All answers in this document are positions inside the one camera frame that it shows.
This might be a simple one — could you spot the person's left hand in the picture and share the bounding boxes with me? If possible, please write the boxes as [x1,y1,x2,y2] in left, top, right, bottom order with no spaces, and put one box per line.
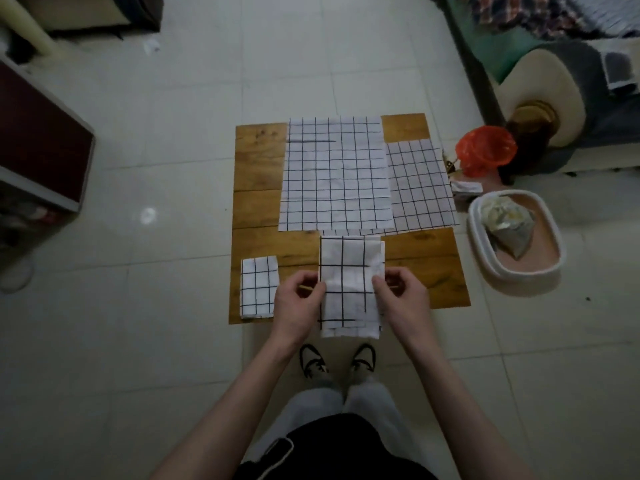
[270,269,328,348]

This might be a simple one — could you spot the person's right hand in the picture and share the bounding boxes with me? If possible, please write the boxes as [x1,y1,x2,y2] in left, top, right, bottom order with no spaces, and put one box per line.
[372,267,437,348]

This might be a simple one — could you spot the half-folded white grid cloth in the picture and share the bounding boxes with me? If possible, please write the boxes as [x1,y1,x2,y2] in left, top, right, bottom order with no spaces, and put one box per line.
[318,235,387,340]

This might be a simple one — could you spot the person's left forearm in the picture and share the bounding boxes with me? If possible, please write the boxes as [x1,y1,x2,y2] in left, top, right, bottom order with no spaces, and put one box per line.
[149,336,302,480]

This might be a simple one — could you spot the person's right forearm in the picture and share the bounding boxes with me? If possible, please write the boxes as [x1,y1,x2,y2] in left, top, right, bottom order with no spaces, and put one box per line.
[400,334,537,480]

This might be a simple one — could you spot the small folded grid cloth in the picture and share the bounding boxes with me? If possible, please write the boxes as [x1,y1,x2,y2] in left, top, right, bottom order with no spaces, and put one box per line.
[239,255,280,320]

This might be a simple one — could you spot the person's left shoe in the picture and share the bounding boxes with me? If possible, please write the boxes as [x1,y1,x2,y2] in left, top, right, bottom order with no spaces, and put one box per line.
[299,344,329,379]

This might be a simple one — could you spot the person's shoe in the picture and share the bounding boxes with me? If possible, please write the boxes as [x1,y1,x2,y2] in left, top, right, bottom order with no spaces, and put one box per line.
[299,344,329,379]
[350,343,377,376]

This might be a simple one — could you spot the person's right shoe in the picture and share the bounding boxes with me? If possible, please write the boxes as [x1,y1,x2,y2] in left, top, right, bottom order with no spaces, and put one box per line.
[350,343,377,376]

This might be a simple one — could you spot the grey trousers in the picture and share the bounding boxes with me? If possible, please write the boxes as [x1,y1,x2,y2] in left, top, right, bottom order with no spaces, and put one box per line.
[249,379,422,468]

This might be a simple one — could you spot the fine-grid white cloth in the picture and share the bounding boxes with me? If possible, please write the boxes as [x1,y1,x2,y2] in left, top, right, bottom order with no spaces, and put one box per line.
[385,139,460,232]

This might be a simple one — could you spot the large white grid cloth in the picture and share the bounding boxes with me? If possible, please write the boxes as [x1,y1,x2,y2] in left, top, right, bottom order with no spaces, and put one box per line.
[278,116,396,233]

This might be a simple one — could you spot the small white box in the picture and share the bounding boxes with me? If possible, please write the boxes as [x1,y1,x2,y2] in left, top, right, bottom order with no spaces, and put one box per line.
[450,179,484,199]

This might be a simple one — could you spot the wooden table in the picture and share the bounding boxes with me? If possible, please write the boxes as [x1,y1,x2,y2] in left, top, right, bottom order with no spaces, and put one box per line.
[228,113,472,325]

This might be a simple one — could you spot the crumpled grey bag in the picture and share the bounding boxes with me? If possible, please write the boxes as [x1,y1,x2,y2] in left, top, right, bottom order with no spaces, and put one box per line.
[480,195,536,260]

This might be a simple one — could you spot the black top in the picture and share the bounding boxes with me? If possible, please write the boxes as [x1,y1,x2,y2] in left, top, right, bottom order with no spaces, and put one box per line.
[232,414,439,480]

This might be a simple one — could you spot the white oval basin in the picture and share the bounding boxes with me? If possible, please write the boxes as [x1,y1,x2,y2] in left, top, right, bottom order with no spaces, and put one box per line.
[467,190,564,291]

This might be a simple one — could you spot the red plastic bag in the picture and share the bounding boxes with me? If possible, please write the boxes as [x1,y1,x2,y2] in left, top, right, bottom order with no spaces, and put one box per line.
[455,126,518,178]

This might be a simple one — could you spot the cream round cushion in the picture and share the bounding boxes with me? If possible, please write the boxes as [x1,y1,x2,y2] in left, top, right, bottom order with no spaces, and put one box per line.
[497,47,589,148]

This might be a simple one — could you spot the sofa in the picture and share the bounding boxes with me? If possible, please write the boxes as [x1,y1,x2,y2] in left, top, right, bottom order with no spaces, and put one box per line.
[439,0,640,176]

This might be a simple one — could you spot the plaid cloth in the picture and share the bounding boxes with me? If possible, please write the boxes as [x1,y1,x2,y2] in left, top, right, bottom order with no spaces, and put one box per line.
[469,0,578,34]

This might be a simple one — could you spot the dark red cabinet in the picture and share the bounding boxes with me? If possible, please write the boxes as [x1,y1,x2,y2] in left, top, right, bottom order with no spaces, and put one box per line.
[0,54,96,263]

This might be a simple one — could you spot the dark furniture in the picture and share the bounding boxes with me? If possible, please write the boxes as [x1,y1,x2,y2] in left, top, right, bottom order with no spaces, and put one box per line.
[10,0,166,36]

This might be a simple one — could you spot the cream cylinder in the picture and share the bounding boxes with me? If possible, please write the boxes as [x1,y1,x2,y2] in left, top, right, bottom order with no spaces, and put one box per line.
[0,0,57,60]

